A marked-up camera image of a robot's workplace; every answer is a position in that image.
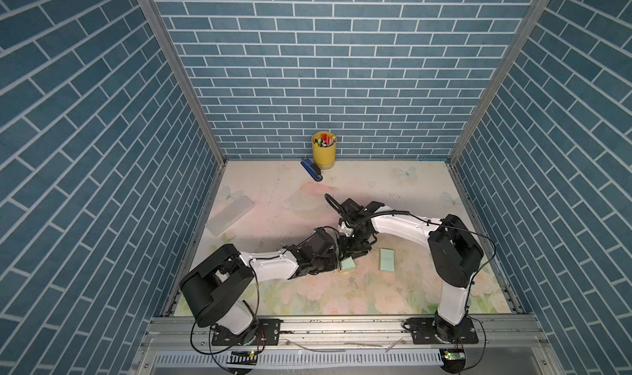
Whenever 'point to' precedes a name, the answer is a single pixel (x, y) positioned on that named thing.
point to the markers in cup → (324, 141)
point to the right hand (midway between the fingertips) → (344, 259)
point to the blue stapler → (313, 169)
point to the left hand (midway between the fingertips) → (344, 265)
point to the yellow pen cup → (324, 149)
